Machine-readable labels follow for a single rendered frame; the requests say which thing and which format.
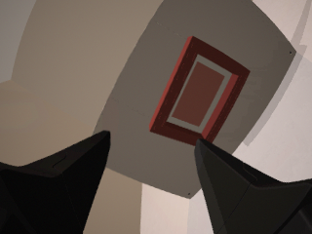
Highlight dark red picture frame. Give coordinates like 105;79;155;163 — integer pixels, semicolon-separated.
148;36;250;145

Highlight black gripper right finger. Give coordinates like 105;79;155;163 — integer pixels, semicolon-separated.
194;138;312;234

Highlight tan rectangular board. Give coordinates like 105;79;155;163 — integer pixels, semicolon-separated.
91;0;296;199

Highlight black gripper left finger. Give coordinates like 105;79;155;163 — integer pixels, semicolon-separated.
0;130;110;234

